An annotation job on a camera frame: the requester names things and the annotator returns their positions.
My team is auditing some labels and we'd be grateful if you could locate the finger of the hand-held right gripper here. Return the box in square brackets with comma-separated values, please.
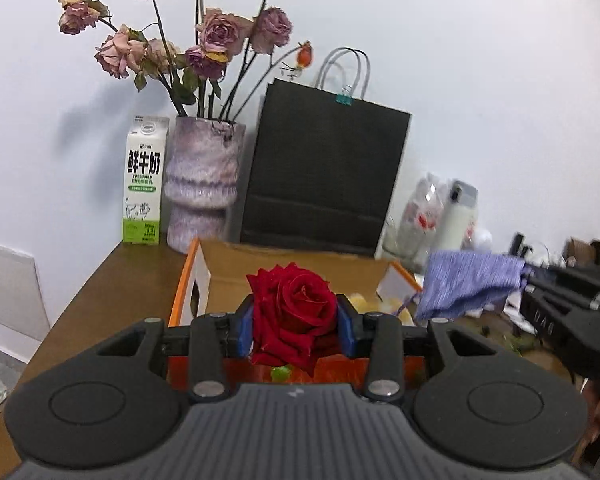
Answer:
[522, 281, 600, 312]
[526, 264, 600, 288]

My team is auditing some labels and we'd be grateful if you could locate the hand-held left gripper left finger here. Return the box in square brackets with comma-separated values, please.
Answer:
[97, 294, 255, 403]

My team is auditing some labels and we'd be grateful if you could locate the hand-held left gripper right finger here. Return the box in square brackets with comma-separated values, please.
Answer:
[336, 293, 502, 404]

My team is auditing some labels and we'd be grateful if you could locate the red rose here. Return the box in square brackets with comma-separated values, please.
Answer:
[245, 262, 341, 382]

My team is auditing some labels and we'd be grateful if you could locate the orange cardboard box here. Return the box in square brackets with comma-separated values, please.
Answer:
[167, 237, 426, 397]

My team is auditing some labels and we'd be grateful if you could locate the purple cloth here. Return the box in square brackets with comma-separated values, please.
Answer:
[414, 250, 530, 322]

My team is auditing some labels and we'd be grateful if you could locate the brown cardboard piece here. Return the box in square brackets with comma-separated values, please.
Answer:
[564, 237, 600, 272]

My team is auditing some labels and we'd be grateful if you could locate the yellow plush toy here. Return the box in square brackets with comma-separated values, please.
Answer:
[349, 294, 414, 325]

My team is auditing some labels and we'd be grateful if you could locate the small black stand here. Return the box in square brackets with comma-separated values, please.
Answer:
[509, 232, 532, 262]

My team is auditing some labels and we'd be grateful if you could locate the white thermos bottle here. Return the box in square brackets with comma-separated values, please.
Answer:
[442, 180, 480, 252]

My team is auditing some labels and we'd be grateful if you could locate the plastic water bottle pack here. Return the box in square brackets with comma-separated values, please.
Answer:
[382, 172, 456, 267]

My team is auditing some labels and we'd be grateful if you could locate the purple mottled ceramic vase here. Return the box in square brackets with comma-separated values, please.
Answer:
[164, 116, 247, 255]

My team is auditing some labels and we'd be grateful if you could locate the black paper bag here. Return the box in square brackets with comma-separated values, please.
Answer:
[239, 47, 412, 260]

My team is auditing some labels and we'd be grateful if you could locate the green and white milk carton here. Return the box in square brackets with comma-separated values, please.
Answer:
[122, 115, 170, 247]

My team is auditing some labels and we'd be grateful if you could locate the white flat board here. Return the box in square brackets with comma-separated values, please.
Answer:
[0, 238, 51, 364]

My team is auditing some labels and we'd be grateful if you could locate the dried pink rose bouquet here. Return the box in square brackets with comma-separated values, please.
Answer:
[57, 0, 315, 122]

